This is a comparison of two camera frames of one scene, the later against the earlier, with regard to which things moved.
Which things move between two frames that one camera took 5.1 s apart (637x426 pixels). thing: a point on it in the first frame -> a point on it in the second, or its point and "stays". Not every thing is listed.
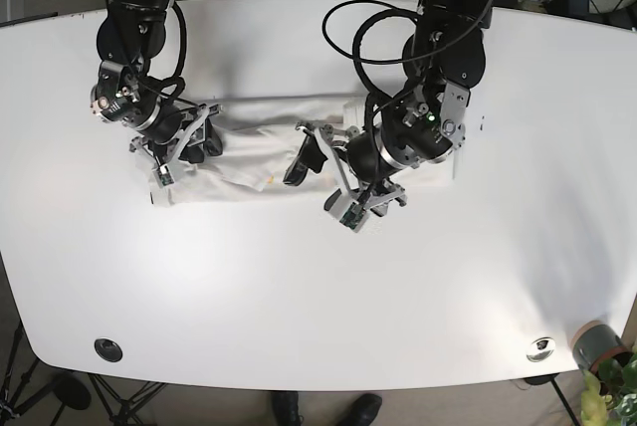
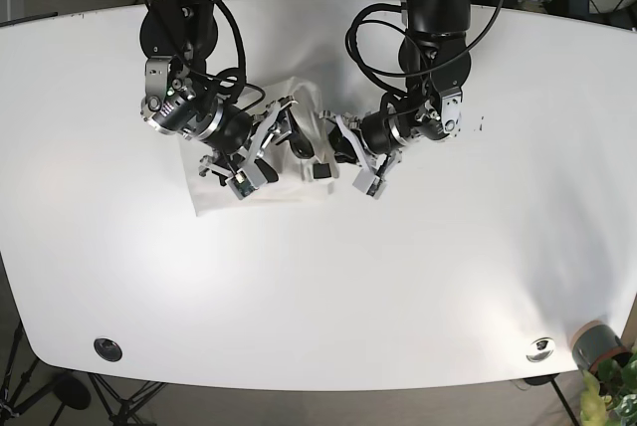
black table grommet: [107, 349] stays
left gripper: [164, 125] -> [186, 110]
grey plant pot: [596, 341] stays
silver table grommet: [540, 349] stays
